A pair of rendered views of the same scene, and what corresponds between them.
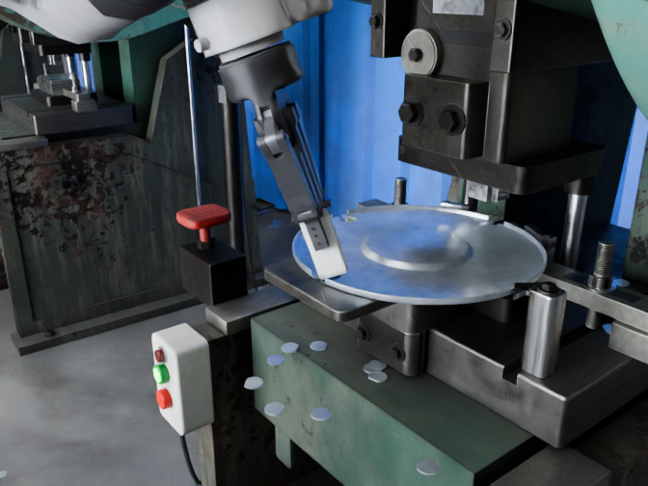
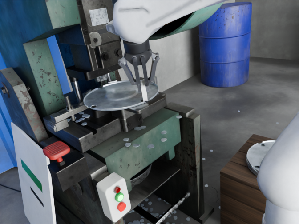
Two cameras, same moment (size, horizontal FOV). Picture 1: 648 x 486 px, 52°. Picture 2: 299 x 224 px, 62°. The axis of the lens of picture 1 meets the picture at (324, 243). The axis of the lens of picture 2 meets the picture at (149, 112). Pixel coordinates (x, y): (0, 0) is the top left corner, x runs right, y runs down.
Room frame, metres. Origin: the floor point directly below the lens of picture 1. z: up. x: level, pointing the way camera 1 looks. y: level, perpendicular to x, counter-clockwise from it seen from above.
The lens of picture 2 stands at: (0.68, 0.79, 1.12)
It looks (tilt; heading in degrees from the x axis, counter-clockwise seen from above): 26 degrees down; 266
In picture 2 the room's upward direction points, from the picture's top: 8 degrees counter-clockwise
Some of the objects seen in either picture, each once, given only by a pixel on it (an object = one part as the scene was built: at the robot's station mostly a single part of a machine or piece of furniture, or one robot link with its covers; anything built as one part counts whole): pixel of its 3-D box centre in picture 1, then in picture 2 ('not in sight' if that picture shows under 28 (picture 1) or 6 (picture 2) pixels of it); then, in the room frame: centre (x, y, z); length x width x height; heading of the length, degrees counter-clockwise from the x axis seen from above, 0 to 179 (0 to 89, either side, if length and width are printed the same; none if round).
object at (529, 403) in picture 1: (480, 300); (107, 111); (0.80, -0.21, 0.68); 0.45 x 0.30 x 0.06; 38
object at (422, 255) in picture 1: (417, 246); (121, 93); (0.72, -0.11, 0.78); 0.29 x 0.29 x 0.01
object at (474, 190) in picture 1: (486, 182); (100, 75); (0.79, -0.20, 0.84); 0.05 x 0.03 x 0.04; 38
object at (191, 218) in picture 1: (204, 234); (59, 158); (0.92, 0.18, 0.72); 0.07 x 0.06 x 0.08; 128
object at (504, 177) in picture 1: (496, 163); (97, 70); (0.80, -0.21, 0.86); 0.20 x 0.16 x 0.05; 38
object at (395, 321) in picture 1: (385, 309); (131, 111); (0.69, -0.07, 0.72); 0.25 x 0.14 x 0.14; 128
